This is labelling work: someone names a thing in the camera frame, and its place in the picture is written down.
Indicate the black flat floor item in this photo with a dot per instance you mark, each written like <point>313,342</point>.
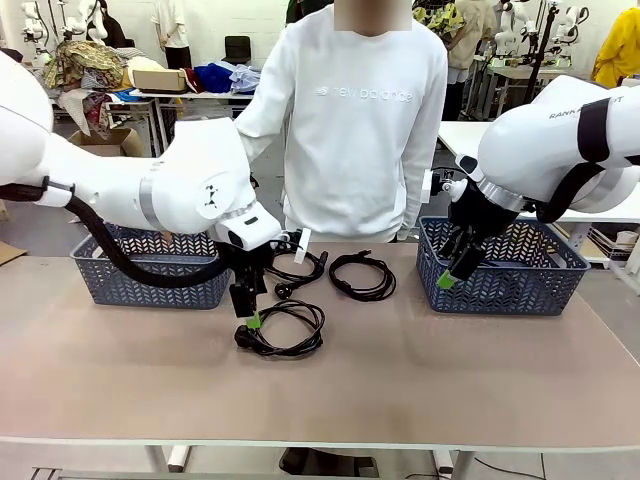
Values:
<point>325,462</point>

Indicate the white table leg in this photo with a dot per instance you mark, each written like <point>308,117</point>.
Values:
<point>170,457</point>
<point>452,462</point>

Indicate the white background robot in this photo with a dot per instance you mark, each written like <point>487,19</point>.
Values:
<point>32,22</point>
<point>92,22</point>
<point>507,30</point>
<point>572,30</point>

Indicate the black office chair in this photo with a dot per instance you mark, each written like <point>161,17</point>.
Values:
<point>236,47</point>

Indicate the heap of blue clothes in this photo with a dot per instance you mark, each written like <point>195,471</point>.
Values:
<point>212,77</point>

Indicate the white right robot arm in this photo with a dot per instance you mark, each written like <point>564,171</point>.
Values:
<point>530,145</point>

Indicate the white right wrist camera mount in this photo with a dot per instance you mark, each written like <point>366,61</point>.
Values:
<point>426,187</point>

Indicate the person in white sweatshirt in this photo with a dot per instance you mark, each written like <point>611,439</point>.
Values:
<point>360,125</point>

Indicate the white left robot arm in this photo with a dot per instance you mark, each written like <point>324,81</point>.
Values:
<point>175,185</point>

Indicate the person's right forearm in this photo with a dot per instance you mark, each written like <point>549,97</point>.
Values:
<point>252,132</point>

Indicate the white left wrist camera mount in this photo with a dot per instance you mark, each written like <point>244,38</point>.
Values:
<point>301,245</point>

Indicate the person in floral shirt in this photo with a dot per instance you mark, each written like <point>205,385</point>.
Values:
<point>440,22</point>

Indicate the white table with clothes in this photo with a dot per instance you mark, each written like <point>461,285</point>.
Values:
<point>200,97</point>

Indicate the blue lattice plastic basket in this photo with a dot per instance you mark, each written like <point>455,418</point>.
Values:
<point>500,295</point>
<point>150,290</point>

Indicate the empty white table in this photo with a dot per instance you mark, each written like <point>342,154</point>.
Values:
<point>460,132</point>

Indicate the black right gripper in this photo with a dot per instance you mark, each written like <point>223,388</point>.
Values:
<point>480,210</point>

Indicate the white roll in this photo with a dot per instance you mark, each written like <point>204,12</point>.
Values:
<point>631,81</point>

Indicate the person in dark clothes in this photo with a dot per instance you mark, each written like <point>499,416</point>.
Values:
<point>112,30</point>

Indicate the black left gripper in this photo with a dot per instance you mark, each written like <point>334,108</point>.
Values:
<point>247,262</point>

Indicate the person in yellow jacket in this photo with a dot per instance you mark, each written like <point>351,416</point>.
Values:
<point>620,50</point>

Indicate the person in white t-shirt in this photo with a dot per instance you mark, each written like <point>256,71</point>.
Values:
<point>172,25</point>

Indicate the beige closed cardboard box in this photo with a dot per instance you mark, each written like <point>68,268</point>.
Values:
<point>159,80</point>

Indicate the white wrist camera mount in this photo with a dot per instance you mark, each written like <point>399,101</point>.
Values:
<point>301,245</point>
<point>426,187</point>

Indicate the black tripod pole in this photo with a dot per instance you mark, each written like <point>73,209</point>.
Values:
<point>537,55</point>

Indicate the person in beige top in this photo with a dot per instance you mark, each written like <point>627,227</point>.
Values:
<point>475,30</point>

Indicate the open brown cardboard box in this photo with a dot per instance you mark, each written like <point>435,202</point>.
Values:
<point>107,140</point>

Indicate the grey table with robots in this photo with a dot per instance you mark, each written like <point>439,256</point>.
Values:
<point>510,70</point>

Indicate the person's left forearm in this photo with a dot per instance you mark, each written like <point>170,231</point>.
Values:
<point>417,200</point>

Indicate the pile of patterned clothes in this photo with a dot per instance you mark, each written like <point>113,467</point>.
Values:
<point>85,62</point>

